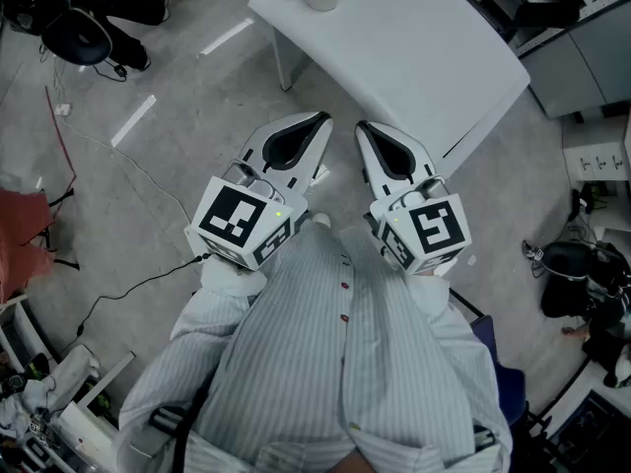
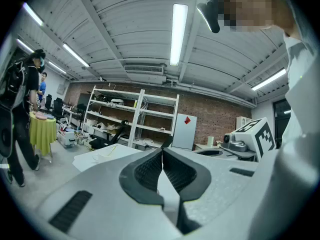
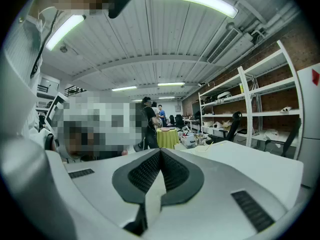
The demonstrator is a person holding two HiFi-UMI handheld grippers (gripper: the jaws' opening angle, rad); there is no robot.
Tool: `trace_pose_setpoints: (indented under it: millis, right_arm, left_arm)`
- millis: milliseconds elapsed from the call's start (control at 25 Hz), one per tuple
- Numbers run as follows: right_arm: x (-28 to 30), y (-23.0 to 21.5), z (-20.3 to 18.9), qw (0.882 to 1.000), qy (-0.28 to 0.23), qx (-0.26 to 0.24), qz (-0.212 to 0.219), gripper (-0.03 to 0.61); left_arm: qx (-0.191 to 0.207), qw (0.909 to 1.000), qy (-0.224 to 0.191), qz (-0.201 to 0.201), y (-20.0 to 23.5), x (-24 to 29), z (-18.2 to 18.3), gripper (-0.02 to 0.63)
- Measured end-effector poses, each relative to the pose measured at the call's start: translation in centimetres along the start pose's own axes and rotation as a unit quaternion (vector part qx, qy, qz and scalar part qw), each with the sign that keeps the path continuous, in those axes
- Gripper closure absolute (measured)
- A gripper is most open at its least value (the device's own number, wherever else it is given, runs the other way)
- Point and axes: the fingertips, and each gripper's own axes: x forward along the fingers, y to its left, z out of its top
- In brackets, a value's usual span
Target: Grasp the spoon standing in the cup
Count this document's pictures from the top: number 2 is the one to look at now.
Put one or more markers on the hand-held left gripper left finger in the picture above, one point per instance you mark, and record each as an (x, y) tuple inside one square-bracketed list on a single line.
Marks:
[(112, 209)]

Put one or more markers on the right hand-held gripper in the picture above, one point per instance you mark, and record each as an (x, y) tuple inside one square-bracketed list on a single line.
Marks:
[(265, 139)]

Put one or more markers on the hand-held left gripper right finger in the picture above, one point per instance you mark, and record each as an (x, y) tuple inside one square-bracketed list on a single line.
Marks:
[(225, 189)]

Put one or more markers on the small white bowl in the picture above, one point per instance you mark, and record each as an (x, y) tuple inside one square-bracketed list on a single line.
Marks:
[(105, 157)]

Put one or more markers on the small golden spoon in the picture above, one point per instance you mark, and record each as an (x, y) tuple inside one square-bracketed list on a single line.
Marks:
[(113, 150)]

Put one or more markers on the white cabinet with red sticker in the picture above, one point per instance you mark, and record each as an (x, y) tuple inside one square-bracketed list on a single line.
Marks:
[(182, 136)]

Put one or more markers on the white appliance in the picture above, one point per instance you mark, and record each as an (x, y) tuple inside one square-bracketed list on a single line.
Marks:
[(242, 124)]

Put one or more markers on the dark door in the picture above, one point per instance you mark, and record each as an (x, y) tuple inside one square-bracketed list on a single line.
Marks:
[(278, 124)]

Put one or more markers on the white shelf unit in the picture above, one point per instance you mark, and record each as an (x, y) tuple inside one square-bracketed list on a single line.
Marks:
[(160, 97), (117, 92)]

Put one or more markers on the storage crate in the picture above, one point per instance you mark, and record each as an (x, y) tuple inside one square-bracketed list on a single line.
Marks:
[(66, 139)]

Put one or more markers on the ceiling light tube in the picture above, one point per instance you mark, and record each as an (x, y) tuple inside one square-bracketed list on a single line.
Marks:
[(75, 54), (268, 79), (57, 67), (25, 45), (32, 14), (178, 34)]

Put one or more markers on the operator in white shirt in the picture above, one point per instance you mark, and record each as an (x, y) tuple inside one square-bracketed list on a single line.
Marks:
[(300, 109)]

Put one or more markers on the ceiling air conditioner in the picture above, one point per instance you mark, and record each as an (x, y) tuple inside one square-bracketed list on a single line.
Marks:
[(145, 71)]

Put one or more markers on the black monitor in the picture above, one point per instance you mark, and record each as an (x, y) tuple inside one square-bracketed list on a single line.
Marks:
[(83, 100)]

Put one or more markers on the pink plate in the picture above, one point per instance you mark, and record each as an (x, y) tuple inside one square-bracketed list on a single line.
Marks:
[(41, 116)]

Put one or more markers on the person's head and neck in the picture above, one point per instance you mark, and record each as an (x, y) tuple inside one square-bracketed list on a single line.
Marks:
[(250, 6)]

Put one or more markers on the black backpack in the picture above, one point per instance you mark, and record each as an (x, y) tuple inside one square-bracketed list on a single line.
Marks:
[(12, 84)]

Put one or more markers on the black head-worn camera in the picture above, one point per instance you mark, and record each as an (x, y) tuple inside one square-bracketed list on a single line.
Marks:
[(212, 14)]

